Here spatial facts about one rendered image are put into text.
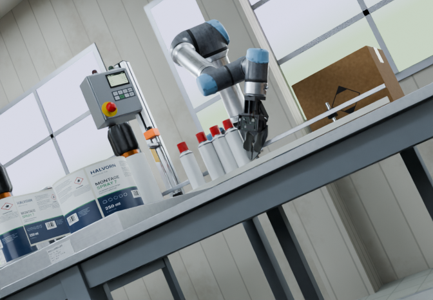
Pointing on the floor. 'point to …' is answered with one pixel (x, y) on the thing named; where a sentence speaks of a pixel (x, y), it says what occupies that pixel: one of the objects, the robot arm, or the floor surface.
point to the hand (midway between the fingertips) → (252, 156)
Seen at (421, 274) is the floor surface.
